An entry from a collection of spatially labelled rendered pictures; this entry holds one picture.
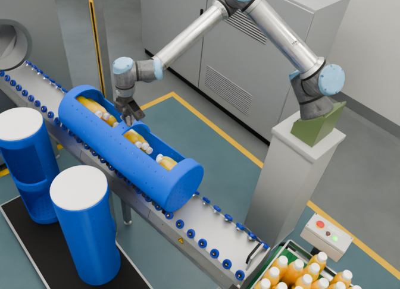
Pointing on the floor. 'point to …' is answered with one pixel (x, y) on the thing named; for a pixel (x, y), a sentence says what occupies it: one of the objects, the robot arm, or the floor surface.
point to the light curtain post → (100, 42)
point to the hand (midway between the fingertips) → (130, 125)
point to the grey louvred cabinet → (241, 49)
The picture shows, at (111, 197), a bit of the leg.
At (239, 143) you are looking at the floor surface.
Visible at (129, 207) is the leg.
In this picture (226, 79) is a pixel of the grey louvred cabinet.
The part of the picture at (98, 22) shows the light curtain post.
